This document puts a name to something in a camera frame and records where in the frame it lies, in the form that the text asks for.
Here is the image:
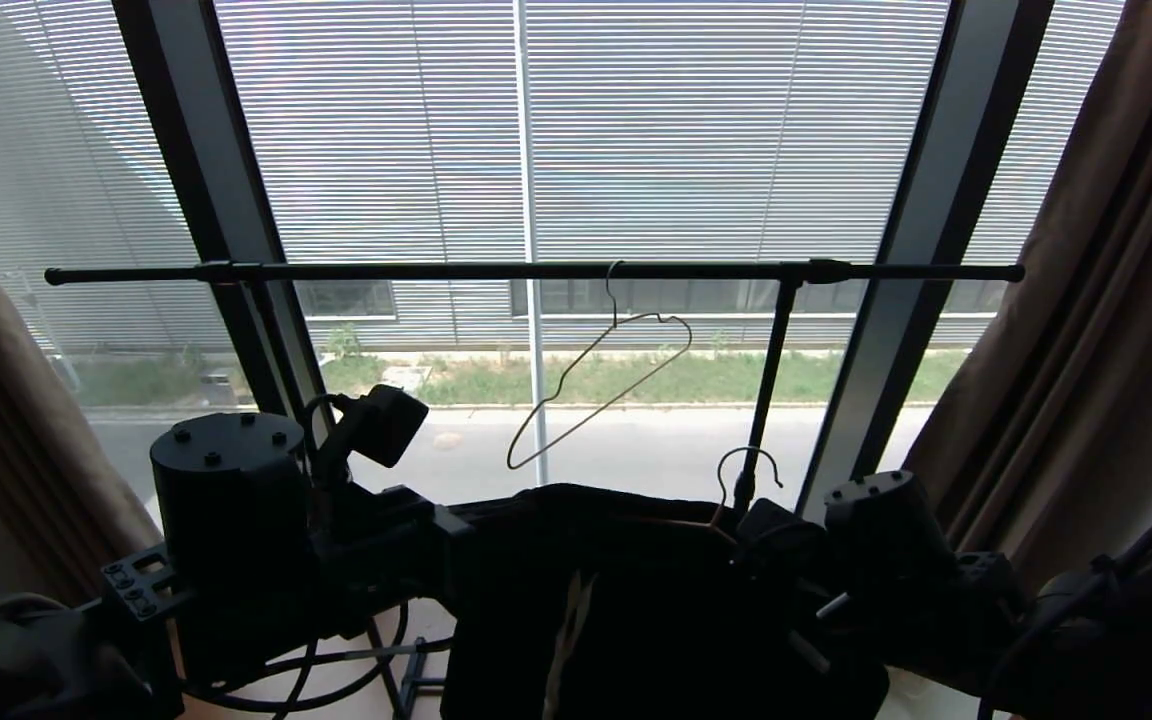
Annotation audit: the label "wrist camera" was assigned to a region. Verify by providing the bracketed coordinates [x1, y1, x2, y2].
[304, 385, 430, 491]
[736, 498, 827, 573]

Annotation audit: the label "black shorts with white stripes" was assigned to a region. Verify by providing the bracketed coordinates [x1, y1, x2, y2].
[441, 483, 892, 720]

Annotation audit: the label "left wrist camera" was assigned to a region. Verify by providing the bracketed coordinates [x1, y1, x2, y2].
[304, 385, 430, 491]

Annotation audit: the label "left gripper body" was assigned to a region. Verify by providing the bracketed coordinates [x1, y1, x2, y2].
[331, 487, 477, 636]

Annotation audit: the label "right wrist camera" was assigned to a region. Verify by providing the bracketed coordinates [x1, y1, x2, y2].
[736, 498, 827, 573]

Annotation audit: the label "pink clothes hanger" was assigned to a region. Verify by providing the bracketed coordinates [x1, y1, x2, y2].
[626, 445, 785, 549]
[506, 260, 694, 471]

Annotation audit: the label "black cable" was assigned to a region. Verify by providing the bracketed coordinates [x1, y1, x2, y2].
[266, 635, 457, 669]
[181, 600, 412, 716]
[976, 465, 1152, 720]

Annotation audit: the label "black clothes rack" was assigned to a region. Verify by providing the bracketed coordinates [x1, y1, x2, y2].
[44, 258, 1027, 720]

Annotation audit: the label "window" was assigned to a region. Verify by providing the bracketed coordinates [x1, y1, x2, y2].
[0, 0, 1127, 521]

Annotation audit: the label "brown curtain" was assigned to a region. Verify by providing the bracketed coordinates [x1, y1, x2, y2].
[901, 0, 1152, 591]
[0, 195, 162, 601]

